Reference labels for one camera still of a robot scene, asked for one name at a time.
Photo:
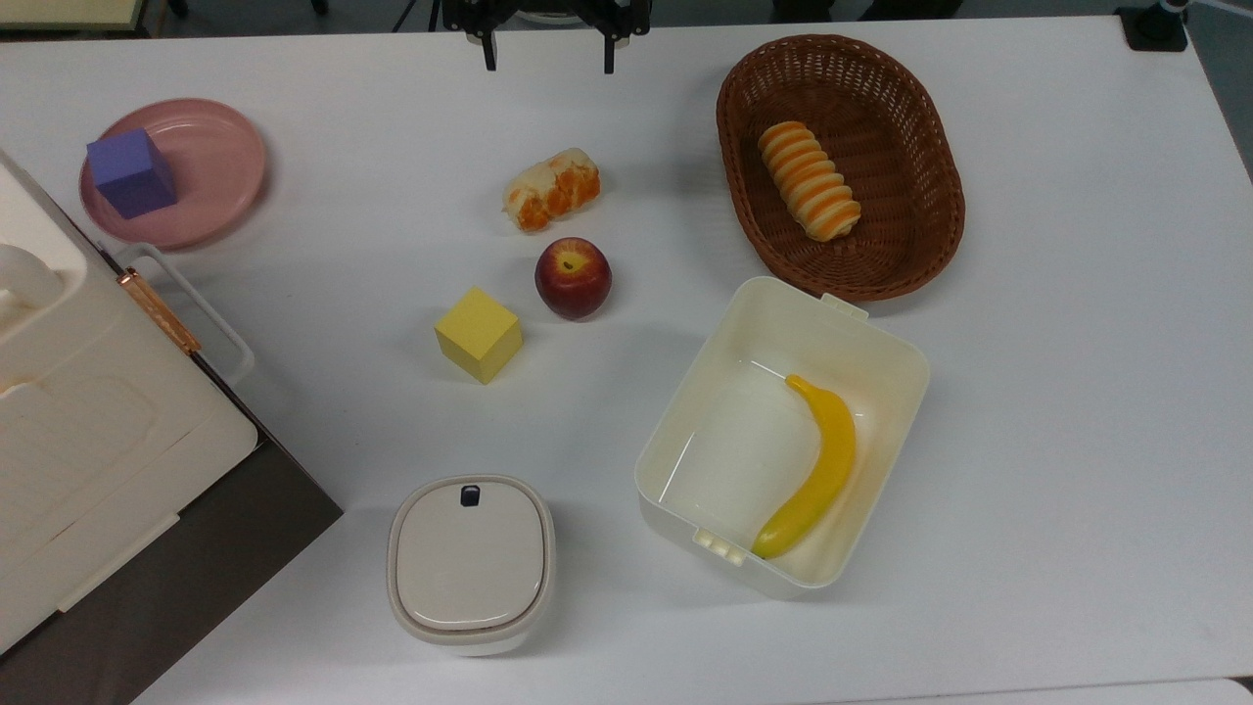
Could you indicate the cream lidded square container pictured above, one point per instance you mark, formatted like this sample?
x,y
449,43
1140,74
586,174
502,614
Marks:
x,y
471,563

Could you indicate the red apple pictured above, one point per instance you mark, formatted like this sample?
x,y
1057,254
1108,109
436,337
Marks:
x,y
573,278

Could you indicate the pink plate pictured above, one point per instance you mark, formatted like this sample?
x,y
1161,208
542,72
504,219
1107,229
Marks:
x,y
210,162

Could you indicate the brown wicker basket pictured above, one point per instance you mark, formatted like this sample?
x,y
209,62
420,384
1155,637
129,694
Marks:
x,y
881,108

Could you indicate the black clamp mount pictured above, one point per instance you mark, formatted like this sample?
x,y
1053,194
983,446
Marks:
x,y
1155,23

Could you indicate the cream plastic open box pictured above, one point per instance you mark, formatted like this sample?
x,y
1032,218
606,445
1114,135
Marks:
x,y
744,450

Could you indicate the purple cube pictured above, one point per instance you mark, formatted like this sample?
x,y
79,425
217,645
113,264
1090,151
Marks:
x,y
131,173

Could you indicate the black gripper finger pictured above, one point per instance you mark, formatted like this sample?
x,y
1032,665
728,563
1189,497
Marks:
x,y
610,51
487,51

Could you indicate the yellow banana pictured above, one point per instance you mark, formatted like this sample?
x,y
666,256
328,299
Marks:
x,y
817,470

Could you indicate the white microwave oven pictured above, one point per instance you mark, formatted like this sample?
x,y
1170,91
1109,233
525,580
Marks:
x,y
98,421

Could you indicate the orange glazed bread roll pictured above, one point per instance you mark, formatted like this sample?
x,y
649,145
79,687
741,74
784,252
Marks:
x,y
551,189

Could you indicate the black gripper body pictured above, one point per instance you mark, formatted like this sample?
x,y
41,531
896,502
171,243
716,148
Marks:
x,y
548,10

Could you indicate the striped orange bread loaf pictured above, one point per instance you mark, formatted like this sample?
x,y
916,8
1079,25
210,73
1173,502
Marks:
x,y
809,180

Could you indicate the yellow cube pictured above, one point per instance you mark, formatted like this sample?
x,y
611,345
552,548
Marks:
x,y
478,334

